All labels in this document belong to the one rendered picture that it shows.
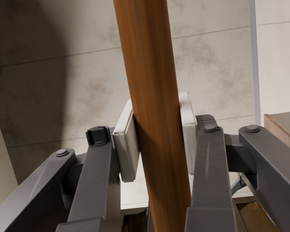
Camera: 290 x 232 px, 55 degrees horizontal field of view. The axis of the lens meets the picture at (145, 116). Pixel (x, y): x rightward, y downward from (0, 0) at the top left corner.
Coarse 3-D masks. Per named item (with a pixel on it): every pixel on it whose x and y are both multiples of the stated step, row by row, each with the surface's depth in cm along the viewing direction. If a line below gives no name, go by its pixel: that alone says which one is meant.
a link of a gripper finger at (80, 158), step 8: (112, 128) 18; (80, 160) 14; (72, 168) 13; (80, 168) 14; (64, 176) 13; (72, 176) 13; (64, 184) 14; (72, 184) 14; (64, 192) 14; (72, 192) 14
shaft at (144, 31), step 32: (128, 0) 15; (160, 0) 15; (128, 32) 15; (160, 32) 15; (128, 64) 16; (160, 64) 16; (160, 96) 16; (160, 128) 17; (160, 160) 17; (160, 192) 18; (160, 224) 19
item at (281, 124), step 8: (288, 112) 188; (264, 120) 191; (272, 120) 178; (280, 120) 177; (288, 120) 175; (272, 128) 178; (280, 128) 164; (288, 128) 163; (280, 136) 165; (288, 136) 154; (288, 144) 155
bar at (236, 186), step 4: (240, 176) 114; (236, 180) 118; (240, 180) 114; (232, 184) 118; (236, 184) 116; (240, 184) 115; (244, 184) 117; (232, 188) 117; (236, 188) 117; (240, 188) 118; (232, 192) 118
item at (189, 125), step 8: (184, 96) 19; (184, 104) 17; (184, 112) 16; (192, 112) 16; (184, 120) 14; (192, 120) 14; (184, 128) 14; (192, 128) 14; (184, 136) 14; (192, 136) 14; (192, 144) 14; (192, 152) 14; (192, 160) 15; (192, 168) 15
